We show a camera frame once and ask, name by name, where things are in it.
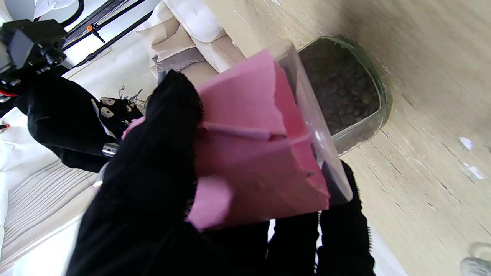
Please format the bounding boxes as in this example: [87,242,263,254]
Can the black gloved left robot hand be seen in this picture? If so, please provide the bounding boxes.
[67,71,376,276]

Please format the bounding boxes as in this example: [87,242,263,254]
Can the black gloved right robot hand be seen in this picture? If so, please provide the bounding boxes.
[15,71,144,173]

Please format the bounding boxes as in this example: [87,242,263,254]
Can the pink square coffee jar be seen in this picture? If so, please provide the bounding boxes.
[186,40,353,232]

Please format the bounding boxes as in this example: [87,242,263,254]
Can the glass jar of coffee beans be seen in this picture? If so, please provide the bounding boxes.
[297,34,388,154]

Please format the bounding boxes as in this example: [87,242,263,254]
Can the clear glass jar lid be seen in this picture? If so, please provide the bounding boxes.
[460,242,491,276]

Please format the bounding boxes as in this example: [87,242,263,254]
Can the tall leafy green plant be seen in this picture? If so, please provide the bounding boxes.
[115,85,152,115]

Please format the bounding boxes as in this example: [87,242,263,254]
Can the beige pleated curtain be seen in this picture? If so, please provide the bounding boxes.
[0,157,110,265]

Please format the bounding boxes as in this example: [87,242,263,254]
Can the black metal stand rods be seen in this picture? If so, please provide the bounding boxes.
[61,0,154,69]

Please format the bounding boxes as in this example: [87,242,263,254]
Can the gray sofa cushion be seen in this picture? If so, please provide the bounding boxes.
[153,46,206,73]

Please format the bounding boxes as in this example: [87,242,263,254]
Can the beige sofa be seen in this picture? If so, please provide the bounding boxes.
[136,0,248,87]

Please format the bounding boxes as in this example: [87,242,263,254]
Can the white sofa cushion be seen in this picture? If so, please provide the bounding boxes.
[165,0,227,43]

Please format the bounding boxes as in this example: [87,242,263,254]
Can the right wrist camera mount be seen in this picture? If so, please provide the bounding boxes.
[0,19,69,75]

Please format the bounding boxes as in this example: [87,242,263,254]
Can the black corrugated cable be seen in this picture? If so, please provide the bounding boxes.
[59,0,86,28]

